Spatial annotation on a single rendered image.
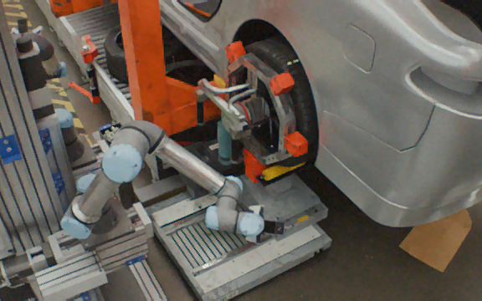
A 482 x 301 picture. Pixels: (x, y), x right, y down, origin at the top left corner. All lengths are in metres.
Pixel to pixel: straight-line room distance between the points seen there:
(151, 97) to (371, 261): 1.55
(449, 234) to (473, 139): 1.52
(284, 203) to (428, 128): 1.36
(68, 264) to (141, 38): 1.15
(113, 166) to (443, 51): 1.11
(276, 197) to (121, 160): 1.58
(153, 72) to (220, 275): 1.14
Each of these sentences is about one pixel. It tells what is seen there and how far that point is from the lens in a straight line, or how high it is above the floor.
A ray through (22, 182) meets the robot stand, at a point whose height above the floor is 1.04.
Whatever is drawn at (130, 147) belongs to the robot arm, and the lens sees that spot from 1.66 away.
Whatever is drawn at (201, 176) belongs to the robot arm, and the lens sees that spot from 1.82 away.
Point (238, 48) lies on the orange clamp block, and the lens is 2.69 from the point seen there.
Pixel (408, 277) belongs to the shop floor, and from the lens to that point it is 3.14.
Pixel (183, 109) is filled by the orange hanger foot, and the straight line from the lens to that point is 3.01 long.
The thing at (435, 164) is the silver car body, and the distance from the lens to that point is 2.01.
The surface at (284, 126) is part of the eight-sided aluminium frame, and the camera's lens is 2.44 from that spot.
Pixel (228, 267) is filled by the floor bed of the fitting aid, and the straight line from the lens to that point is 2.95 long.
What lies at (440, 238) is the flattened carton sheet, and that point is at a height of 0.01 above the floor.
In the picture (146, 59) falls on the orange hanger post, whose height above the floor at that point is 1.05.
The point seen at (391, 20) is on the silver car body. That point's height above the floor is 1.63.
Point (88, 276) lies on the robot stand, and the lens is 2.18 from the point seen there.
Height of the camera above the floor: 2.43
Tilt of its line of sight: 41 degrees down
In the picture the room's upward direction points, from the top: straight up
